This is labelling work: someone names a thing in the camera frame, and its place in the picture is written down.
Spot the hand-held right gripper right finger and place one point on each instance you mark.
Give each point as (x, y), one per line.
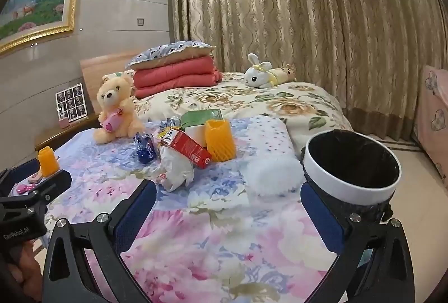
(322, 219)

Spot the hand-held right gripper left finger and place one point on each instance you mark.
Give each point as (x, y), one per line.
(136, 215)

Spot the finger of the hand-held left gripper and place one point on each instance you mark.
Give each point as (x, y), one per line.
(49, 185)
(17, 173)

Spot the white trash bin black liner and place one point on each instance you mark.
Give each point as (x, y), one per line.
(350, 191)

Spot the white plastic bag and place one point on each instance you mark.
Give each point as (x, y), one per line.
(175, 170)

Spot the white fluffy tissue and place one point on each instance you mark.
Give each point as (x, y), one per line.
(273, 177)

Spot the dark blue wrapper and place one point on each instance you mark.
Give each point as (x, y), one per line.
(145, 149)

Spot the red carton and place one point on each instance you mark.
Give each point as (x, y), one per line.
(189, 147)

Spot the yellow snack packet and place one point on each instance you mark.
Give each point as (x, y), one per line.
(166, 133)

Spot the silver blue wrapper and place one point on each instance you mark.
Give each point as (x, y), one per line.
(172, 122)

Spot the green drink carton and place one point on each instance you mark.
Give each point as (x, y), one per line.
(201, 117)

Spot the person's left hand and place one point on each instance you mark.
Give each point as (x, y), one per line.
(29, 268)

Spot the wooden nightstand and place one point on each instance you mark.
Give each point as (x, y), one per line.
(66, 133)

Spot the pastel floral blanket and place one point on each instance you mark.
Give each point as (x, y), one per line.
(210, 236)

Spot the black and white photo sheet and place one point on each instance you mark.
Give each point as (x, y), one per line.
(70, 101)

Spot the cream teddy bear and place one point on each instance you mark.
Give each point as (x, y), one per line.
(112, 96)

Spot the wooden headboard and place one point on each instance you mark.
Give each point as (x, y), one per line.
(94, 72)

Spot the cream floral blanket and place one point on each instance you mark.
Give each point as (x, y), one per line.
(280, 103)

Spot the folded red quilt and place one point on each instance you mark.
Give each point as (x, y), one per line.
(175, 77)

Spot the yellow plush toy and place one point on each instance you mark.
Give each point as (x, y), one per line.
(283, 73)

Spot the pink heart cloth covered furniture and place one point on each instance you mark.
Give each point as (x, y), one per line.
(434, 114)

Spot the white bunny plush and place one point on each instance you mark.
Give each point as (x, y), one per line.
(257, 75)

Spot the blue patterned pillow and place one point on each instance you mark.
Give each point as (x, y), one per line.
(168, 52)

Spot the beige patterned curtain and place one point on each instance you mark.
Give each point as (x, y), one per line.
(280, 9)

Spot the wall switch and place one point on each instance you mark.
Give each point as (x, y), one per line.
(140, 21)

